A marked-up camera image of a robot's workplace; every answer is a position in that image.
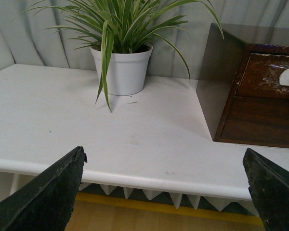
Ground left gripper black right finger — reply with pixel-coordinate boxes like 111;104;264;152
243;148;289;231

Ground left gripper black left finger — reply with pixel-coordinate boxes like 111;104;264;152
0;146;87;231

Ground brown wooden drawer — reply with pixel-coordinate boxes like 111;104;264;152
236;53;289;100

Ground dark wooden drawer cabinet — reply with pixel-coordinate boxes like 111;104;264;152
196;23;289;148

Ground white plastic plant pot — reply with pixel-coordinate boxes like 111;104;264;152
90;44;154;96

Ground green spider plant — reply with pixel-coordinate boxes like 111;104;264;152
6;0;225;113

